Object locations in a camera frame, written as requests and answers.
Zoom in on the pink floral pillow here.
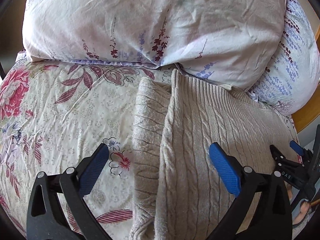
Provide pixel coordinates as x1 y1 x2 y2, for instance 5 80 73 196
22 0 287 68

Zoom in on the person's right hand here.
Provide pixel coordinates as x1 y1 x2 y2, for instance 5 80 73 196
292 200 316 227

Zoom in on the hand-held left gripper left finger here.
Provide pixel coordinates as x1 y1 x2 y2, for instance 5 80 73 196
26 143 112 240

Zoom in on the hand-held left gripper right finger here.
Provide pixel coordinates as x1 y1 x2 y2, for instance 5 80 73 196
207 142 293 240

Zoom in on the wooden headboard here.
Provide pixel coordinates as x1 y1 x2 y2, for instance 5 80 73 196
291 96 320 133

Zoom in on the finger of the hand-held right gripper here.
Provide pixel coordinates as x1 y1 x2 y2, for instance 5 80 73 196
289 140 312 157
269 144 288 165

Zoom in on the pale blue floral pillow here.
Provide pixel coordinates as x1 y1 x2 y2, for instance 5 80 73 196
175 0 320 117

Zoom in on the floral bedspread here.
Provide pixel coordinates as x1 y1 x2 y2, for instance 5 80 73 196
0 52 302 240

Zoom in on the beige cable-knit sweater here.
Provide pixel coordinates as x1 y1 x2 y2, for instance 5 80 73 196
129 69 301 240

